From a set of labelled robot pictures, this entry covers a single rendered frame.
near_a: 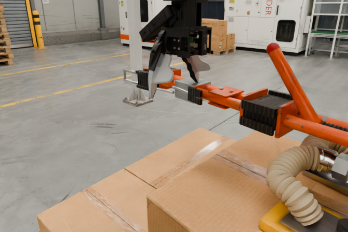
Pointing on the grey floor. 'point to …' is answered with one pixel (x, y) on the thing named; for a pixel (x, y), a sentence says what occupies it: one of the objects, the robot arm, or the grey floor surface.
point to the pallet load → (219, 37)
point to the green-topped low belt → (327, 35)
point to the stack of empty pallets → (7, 58)
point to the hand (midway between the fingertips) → (173, 89)
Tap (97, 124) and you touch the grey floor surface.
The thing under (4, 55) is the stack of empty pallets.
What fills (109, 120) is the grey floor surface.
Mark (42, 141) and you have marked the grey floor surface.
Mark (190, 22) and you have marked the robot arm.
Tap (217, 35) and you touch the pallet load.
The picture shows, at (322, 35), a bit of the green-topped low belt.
